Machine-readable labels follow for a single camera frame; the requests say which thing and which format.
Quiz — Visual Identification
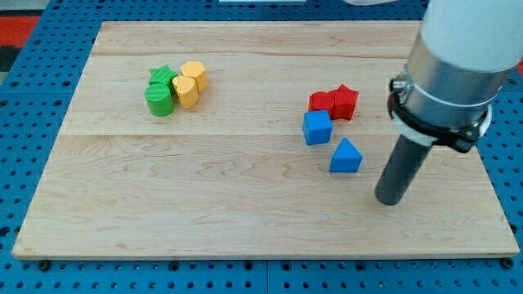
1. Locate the red cylinder block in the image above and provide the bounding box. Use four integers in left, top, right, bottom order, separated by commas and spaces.
308, 91, 335, 117

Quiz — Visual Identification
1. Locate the green cylinder block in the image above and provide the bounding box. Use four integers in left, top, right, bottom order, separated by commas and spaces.
145, 83, 174, 117

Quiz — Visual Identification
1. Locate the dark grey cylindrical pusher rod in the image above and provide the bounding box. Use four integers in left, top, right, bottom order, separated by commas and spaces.
374, 136, 432, 206

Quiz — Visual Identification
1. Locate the light wooden board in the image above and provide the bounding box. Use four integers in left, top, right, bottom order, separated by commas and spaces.
12, 21, 520, 261

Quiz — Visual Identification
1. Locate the yellow hexagon block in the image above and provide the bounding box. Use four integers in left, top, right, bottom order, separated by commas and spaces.
181, 60, 208, 92

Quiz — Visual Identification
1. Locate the green star block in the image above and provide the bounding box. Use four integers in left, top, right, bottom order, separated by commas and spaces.
149, 65, 178, 94

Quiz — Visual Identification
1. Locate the blue cube block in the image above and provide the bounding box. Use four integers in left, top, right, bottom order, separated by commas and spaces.
302, 110, 333, 145

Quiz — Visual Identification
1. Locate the red star block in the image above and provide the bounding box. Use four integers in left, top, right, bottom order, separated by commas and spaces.
329, 84, 359, 121

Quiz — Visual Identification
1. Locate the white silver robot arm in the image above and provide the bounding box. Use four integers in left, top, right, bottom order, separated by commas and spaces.
388, 0, 522, 153

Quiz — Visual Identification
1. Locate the blue triangle block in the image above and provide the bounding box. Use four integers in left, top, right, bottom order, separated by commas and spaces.
329, 138, 363, 173

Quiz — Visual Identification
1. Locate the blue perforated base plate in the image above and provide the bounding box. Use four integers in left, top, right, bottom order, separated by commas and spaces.
1, 0, 522, 293

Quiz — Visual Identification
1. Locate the yellow heart block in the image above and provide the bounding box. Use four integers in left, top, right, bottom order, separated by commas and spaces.
172, 76, 199, 109

